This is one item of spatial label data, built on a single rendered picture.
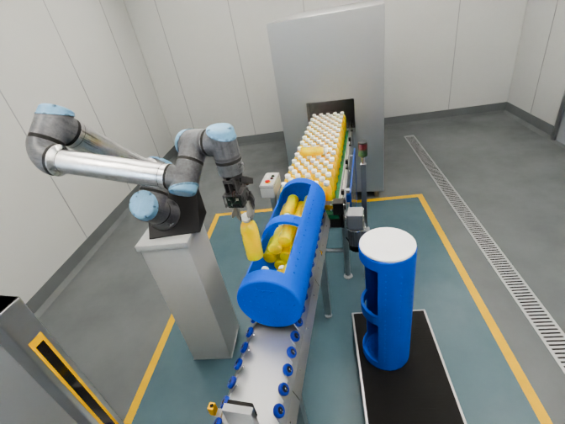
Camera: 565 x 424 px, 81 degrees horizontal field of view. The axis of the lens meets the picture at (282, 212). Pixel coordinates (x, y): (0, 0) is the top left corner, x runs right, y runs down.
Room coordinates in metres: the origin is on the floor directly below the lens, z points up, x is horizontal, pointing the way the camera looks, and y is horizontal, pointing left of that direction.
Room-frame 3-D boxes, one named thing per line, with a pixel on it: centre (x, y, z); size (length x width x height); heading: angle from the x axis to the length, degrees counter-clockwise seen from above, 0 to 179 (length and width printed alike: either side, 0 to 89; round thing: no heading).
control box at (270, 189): (2.13, 0.05, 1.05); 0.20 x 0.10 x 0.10; 162
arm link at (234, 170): (1.07, 0.15, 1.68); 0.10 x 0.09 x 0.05; 72
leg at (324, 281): (1.76, -0.21, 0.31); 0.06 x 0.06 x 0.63; 72
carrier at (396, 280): (1.28, -0.49, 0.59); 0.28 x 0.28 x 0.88
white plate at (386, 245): (1.28, -0.49, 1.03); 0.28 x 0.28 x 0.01
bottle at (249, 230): (1.09, 0.14, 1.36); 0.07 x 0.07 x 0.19
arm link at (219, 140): (1.07, 0.15, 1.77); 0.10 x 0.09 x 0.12; 61
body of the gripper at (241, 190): (1.06, 0.15, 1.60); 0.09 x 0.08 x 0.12; 162
